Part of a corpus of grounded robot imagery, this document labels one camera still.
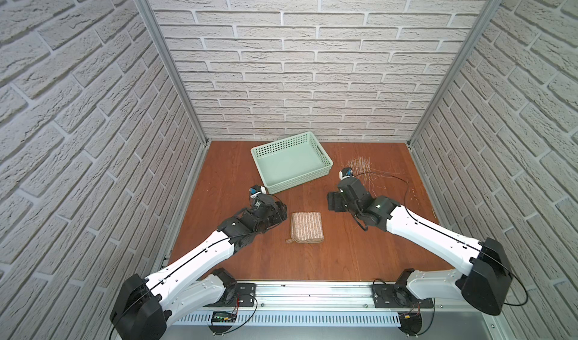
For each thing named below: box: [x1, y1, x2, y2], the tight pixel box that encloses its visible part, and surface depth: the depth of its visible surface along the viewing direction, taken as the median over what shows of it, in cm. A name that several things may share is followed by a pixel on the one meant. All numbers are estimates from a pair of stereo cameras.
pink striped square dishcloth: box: [285, 211, 325, 244], surface depth 89 cm
